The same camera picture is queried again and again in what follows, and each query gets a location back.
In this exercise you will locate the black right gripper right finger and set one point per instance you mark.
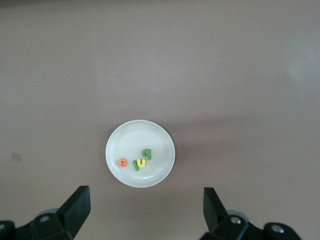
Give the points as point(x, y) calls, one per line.
point(218, 220)

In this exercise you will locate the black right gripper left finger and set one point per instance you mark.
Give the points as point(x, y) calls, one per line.
point(75, 215)

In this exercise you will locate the orange foam letter e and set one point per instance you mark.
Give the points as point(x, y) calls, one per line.
point(122, 166)

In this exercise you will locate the green foam letter l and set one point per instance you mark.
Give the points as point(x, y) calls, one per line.
point(136, 166)

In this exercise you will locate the yellow foam letter u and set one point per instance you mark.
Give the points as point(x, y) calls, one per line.
point(142, 165)

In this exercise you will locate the green foam letter g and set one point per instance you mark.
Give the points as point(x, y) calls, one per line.
point(149, 156)

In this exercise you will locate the small tan tape patch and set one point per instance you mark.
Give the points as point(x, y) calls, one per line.
point(16, 157)

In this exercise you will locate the beige brown plate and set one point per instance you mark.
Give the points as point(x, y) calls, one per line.
point(135, 137)

